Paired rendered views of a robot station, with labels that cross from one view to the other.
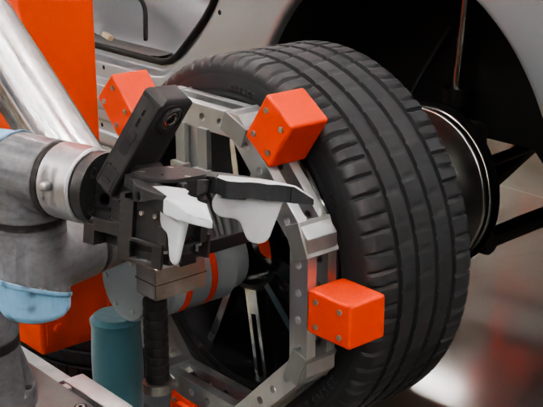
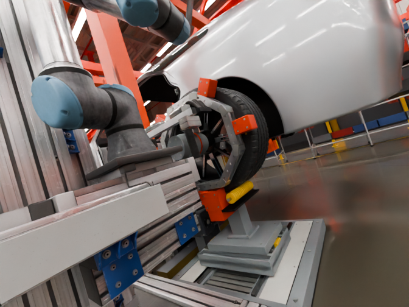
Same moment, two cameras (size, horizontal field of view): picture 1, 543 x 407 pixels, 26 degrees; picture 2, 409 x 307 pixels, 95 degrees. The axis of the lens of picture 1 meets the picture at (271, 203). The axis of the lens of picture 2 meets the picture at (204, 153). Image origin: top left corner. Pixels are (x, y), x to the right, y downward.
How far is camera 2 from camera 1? 1.14 m
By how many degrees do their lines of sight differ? 23
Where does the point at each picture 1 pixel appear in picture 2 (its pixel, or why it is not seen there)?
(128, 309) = (179, 155)
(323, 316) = (239, 125)
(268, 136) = (203, 88)
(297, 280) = (226, 122)
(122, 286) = not seen: hidden behind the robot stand
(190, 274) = (196, 120)
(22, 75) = not seen: outside the picture
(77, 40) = (146, 124)
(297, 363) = (235, 147)
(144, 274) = (182, 121)
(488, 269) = not seen: hidden behind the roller
